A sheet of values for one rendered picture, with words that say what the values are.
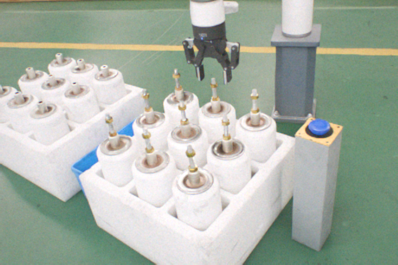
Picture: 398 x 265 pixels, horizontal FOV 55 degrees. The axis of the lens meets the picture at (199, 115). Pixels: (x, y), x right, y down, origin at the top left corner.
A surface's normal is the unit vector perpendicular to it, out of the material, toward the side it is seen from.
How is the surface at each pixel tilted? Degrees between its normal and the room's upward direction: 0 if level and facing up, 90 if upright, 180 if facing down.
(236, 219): 90
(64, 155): 90
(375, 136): 0
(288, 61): 90
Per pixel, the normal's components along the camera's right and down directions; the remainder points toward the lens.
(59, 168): 0.81, 0.25
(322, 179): -0.61, 0.49
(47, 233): -0.11, -0.83
